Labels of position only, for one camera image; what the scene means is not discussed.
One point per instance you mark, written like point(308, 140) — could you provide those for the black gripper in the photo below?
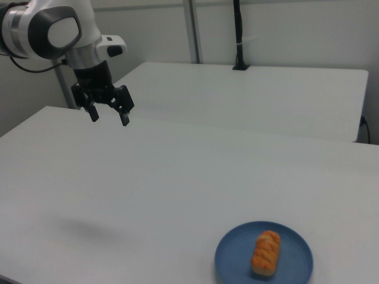
point(97, 85)

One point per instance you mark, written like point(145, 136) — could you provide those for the orange braided bread loaf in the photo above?
point(266, 255)

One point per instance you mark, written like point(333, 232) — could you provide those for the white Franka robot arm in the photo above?
point(63, 31)

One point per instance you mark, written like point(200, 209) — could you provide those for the blue round plate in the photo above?
point(234, 254)

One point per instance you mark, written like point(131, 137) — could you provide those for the grey metal frame post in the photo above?
point(194, 29)

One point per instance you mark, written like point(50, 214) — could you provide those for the black camera pole with base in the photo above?
point(239, 35)

